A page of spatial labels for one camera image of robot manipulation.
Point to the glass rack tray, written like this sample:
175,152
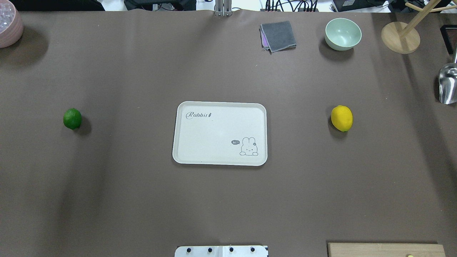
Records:
449,34

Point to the green bowl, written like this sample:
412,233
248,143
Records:
342,34

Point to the metal scoop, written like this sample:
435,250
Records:
448,82

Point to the green lime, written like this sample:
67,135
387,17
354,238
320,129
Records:
72,119

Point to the white rabbit tray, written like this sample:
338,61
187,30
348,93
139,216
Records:
220,133

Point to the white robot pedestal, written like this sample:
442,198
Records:
222,251

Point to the aluminium frame post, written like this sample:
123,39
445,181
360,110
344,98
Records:
223,8

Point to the pink bowl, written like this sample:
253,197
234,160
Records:
11,24

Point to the wooden cutting board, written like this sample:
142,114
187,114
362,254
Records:
385,250

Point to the purple cloth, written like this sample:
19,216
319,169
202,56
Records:
264,41

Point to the wooden mug tree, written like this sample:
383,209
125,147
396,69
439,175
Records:
403,38

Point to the yellow lemon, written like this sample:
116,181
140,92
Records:
341,118

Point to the grey folded cloth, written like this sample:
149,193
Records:
279,35

